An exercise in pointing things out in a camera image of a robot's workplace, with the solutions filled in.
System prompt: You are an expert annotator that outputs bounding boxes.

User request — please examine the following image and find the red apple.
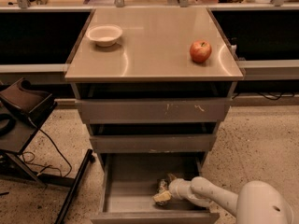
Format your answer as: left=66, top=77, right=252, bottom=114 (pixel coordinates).
left=190, top=40, right=212, bottom=63

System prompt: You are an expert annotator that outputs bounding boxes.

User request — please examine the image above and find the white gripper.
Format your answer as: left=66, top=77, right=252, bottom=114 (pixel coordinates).
left=153, top=174, right=192, bottom=203

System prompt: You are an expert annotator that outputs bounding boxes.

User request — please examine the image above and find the black cable under ledge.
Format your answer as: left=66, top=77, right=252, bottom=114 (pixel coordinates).
left=232, top=91, right=297, bottom=102

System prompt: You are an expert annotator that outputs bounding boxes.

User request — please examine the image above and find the black cart leg bar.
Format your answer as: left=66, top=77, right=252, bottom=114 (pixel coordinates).
left=54, top=149, right=95, bottom=224

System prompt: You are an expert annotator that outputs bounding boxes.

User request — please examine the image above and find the grey drawer cabinet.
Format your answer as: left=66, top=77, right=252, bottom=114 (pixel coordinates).
left=64, top=7, right=245, bottom=224

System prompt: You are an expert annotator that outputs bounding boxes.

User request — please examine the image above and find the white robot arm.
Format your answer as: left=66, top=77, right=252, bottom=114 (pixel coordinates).
left=153, top=174, right=299, bottom=224

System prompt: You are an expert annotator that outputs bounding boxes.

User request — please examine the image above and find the grey bottom drawer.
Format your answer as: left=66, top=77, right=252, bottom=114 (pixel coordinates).
left=91, top=153, right=219, bottom=224

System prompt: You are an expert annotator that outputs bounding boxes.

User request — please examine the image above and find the grey middle drawer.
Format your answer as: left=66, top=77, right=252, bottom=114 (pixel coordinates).
left=90, top=134, right=216, bottom=153

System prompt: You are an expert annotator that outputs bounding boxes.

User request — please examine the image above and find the green 7up can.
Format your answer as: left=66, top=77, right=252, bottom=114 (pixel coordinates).
left=157, top=179, right=168, bottom=206

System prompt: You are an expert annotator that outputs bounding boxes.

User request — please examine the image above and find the grey drawer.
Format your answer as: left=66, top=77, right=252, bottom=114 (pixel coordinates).
left=91, top=153, right=219, bottom=224
left=76, top=98, right=232, bottom=124
left=90, top=134, right=216, bottom=153

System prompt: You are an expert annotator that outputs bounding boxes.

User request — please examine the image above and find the grey top drawer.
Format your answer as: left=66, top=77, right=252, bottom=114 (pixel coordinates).
left=76, top=98, right=232, bottom=124

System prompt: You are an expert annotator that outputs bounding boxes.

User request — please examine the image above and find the white bowl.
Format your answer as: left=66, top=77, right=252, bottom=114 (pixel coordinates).
left=86, top=25, right=122, bottom=48

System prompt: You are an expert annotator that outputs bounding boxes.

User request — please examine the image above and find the black side cart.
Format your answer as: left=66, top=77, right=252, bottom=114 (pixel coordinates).
left=0, top=78, right=56, bottom=186

